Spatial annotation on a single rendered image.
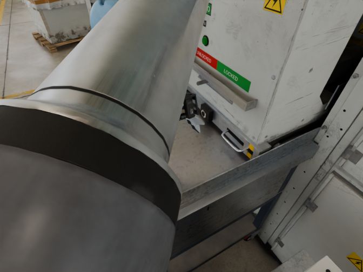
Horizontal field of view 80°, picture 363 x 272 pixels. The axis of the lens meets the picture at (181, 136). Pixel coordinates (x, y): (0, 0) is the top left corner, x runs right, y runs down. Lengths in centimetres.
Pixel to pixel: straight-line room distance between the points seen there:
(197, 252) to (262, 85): 96
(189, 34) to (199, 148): 63
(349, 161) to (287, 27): 49
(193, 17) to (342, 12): 49
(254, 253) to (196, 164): 93
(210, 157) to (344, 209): 50
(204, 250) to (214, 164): 67
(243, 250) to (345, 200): 77
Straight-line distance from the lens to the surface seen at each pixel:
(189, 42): 16
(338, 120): 85
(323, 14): 59
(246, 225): 140
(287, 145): 79
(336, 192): 95
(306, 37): 58
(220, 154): 77
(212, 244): 133
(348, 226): 101
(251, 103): 64
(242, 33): 65
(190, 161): 73
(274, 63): 59
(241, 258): 152
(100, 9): 38
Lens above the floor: 141
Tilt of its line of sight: 44 degrees down
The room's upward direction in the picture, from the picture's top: straight up
